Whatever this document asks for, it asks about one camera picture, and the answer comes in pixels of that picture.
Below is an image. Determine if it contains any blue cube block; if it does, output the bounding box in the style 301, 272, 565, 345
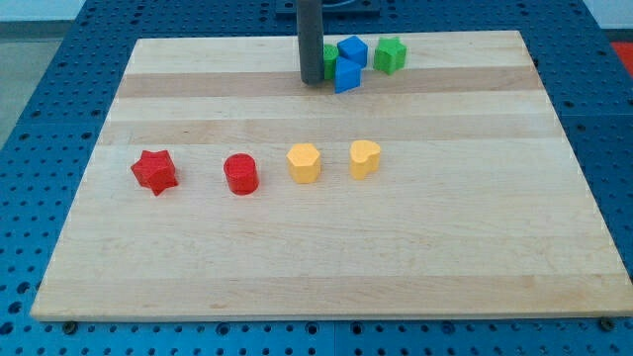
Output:
337, 36, 368, 68

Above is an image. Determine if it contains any yellow hexagon block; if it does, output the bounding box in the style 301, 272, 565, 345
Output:
286, 143, 321, 184

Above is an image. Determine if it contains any yellow heart block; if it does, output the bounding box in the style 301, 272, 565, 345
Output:
349, 139, 382, 180

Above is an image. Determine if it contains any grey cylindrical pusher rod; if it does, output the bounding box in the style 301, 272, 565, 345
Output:
296, 0, 324, 86

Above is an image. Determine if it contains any red star block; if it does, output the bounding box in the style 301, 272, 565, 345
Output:
131, 150, 179, 196

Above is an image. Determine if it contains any green cylinder block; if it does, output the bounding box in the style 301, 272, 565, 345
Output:
323, 44, 339, 80

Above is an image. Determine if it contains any blue triangle block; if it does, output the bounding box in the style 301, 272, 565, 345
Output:
334, 56, 362, 94

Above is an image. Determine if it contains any green star block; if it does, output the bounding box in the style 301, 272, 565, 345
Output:
373, 37, 407, 75

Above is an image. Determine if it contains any red cylinder block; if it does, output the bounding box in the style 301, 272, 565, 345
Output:
224, 153, 259, 195

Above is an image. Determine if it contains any wooden board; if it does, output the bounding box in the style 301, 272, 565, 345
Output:
31, 31, 632, 322

